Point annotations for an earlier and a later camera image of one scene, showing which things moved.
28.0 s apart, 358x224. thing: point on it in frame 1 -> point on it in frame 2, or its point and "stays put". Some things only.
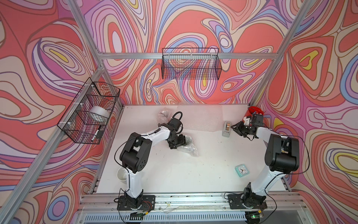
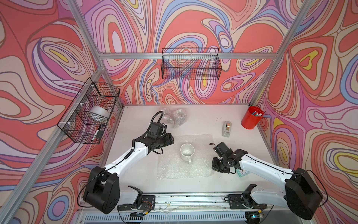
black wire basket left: (86, 119) stays put
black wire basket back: (191, 64) stays put
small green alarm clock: (242, 170) stays put
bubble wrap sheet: (189, 147) -> (180, 117)
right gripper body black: (243, 129) -> (220, 165)
